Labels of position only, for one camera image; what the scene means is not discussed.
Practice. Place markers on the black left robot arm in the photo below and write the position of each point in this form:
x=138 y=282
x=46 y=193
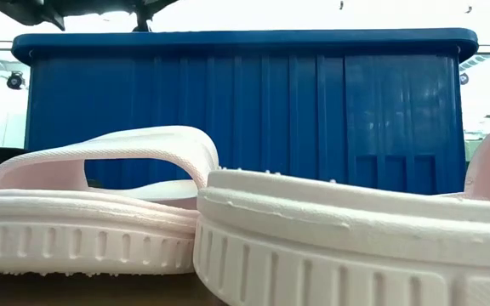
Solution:
x=92 y=6

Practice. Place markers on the blue plastic bin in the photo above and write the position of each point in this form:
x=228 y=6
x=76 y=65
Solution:
x=249 y=106

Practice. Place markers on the pink foam slide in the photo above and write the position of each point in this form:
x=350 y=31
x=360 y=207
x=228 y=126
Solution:
x=334 y=238
x=79 y=238

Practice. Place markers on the black round fixture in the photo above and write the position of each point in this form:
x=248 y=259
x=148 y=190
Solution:
x=15 y=81
x=464 y=79

